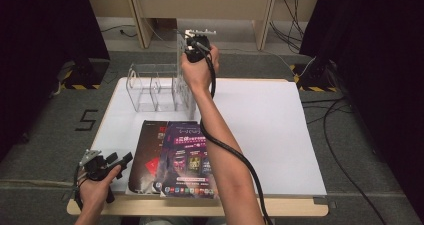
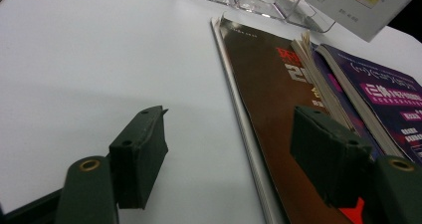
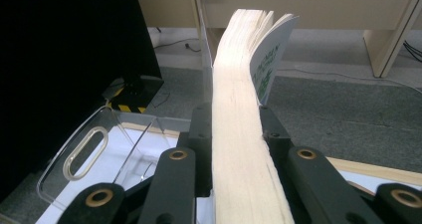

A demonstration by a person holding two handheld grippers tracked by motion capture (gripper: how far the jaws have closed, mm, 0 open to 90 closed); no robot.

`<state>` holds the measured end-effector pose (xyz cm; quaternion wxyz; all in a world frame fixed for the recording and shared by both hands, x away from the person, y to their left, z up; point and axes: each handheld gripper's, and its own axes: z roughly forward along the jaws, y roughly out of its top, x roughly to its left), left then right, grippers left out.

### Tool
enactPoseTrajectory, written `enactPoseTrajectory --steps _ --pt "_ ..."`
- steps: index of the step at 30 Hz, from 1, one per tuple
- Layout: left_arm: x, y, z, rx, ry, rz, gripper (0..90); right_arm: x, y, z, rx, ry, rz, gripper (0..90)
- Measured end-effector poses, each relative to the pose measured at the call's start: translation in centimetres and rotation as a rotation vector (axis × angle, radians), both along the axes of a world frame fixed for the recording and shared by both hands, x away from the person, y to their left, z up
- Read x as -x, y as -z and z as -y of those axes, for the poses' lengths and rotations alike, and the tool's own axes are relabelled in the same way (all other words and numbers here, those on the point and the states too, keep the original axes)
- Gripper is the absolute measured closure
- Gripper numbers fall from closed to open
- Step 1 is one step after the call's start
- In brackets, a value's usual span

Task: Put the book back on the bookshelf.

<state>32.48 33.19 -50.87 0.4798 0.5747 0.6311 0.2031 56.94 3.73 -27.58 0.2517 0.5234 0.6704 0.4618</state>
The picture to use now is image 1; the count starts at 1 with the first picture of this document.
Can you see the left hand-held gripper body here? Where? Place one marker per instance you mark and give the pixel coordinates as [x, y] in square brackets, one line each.
[95, 170]

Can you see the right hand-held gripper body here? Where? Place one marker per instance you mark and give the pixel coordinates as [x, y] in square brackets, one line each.
[198, 48]

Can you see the black and red book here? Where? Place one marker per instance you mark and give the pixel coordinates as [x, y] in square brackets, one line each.
[146, 148]

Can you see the purple magazine blue spine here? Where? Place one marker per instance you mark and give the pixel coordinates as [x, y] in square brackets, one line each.
[183, 161]

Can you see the clear acrylic book rack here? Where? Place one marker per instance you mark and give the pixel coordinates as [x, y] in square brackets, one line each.
[150, 88]

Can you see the person's left hand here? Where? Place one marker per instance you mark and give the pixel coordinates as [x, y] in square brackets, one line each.
[93, 191]

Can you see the person's right hand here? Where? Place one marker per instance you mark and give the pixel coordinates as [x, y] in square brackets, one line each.
[198, 75]

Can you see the beige wooden desk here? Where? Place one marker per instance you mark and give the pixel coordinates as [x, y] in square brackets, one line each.
[233, 5]

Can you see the stand base with hazard tape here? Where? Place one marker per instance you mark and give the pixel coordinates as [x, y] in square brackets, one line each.
[83, 75]
[316, 78]

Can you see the black curtain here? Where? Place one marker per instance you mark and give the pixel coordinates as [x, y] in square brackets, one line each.
[376, 68]
[43, 51]

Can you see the grey table bracket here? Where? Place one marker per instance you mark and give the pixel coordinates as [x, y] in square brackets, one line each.
[68, 196]
[325, 202]

